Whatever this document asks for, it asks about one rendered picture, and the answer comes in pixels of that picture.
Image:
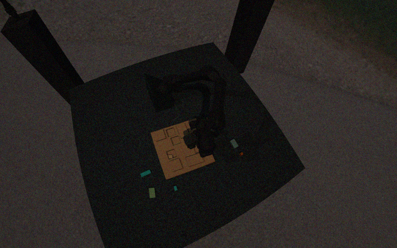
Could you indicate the teal rectangular bar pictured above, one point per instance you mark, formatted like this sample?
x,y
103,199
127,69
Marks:
x,y
145,173

